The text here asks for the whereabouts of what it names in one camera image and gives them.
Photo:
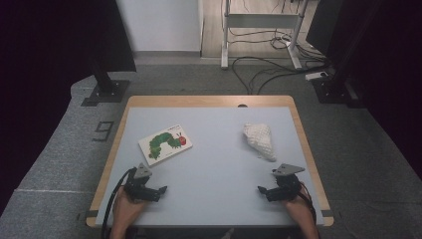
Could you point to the dark curtain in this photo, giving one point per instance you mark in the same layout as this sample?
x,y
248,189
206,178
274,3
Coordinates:
x,y
40,83
391,66

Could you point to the black stand with square base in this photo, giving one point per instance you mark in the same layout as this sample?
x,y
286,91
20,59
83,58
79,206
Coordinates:
x,y
106,91

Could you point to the white power strip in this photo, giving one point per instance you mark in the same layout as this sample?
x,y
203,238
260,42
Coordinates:
x,y
316,75

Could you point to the black stand with long base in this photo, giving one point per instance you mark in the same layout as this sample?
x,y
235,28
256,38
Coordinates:
x,y
335,89

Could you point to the wooden table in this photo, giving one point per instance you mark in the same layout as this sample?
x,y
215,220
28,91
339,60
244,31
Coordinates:
x,y
199,101

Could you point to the black tape piece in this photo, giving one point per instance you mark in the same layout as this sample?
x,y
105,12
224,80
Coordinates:
x,y
92,213
327,213

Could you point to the person's right hand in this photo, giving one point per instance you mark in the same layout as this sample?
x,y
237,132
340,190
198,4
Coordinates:
x,y
302,209

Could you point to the person's left hand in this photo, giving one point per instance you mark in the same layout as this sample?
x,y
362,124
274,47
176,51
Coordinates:
x,y
125,210

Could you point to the caterpillar picture book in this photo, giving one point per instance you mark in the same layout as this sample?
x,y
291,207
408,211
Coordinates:
x,y
165,144

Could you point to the white metal desk frame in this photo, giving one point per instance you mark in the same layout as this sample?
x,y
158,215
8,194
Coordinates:
x,y
258,20

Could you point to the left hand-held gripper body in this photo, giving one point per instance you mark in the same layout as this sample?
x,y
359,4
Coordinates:
x,y
141,186

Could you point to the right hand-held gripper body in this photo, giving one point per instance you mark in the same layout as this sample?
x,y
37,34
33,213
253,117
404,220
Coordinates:
x,y
288,186

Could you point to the light grey table mat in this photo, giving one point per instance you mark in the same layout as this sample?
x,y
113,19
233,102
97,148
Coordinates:
x,y
215,126

